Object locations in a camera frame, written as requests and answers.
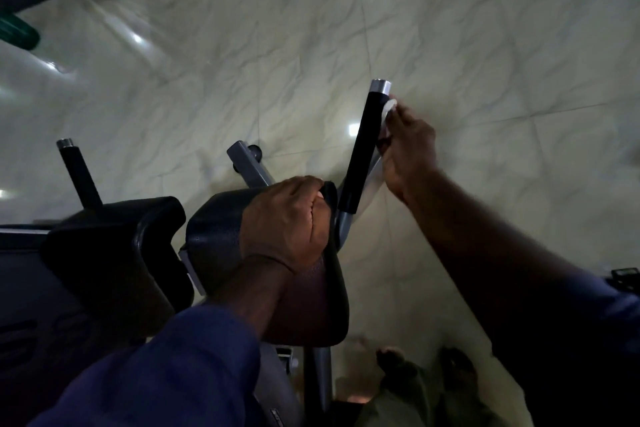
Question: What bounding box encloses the black roman chair bench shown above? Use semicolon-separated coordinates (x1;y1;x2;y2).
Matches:
42;79;393;427

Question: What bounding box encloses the green waste bin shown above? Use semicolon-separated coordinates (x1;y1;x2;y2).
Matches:
0;13;41;51

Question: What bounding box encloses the black handle grip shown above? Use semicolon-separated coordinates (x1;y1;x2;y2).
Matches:
337;79;393;215
55;137;103;207

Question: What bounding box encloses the person's right forearm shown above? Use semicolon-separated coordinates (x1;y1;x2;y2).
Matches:
405;169;621;358

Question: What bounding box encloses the black seated gym machine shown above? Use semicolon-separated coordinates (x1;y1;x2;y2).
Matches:
611;267;640;295

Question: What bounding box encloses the person's left forearm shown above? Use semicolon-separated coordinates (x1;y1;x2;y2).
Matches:
205;254;296;342

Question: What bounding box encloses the person's left hand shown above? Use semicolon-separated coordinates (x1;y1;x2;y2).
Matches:
239;175;332;275

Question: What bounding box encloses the person's right hand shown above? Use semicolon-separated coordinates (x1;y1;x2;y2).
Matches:
377;101;440;205

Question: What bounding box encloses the black hip pad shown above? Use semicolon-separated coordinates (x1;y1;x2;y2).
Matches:
42;196;195;332
185;181;350;348

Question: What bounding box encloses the person's blue shirt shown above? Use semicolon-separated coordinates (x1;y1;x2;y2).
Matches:
29;266;640;427

